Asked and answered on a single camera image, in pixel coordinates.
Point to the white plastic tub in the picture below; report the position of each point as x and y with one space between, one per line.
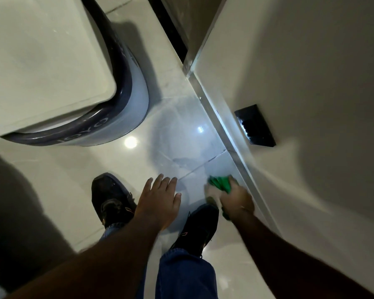
43 59

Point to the person's left hand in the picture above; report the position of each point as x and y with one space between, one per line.
155 208

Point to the person's right hand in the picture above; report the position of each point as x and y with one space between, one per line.
237 202

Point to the person's right fingers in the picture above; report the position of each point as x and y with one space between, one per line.
212 194

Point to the person's right forearm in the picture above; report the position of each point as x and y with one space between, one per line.
286 261

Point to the person's left thumb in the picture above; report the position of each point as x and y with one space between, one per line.
178 201

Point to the black shoe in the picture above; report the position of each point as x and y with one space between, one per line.
194 231
110 199

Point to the person's left forearm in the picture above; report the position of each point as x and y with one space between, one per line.
106 264

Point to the black left shoe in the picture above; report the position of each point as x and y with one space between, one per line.
110 199

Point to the person's left little finger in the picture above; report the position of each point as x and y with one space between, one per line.
147 188

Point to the grey bucket with dark rim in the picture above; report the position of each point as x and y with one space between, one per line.
134 90

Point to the black right shoe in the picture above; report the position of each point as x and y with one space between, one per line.
194 231

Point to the person's left middle finger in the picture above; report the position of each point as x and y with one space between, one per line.
166 184

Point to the black wall switch plate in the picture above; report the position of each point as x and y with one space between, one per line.
255 126

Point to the blue jeans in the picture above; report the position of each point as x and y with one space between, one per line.
184 277

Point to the brown door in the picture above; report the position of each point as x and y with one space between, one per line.
190 21

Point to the green cleaning cloth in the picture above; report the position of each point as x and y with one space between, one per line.
221 183

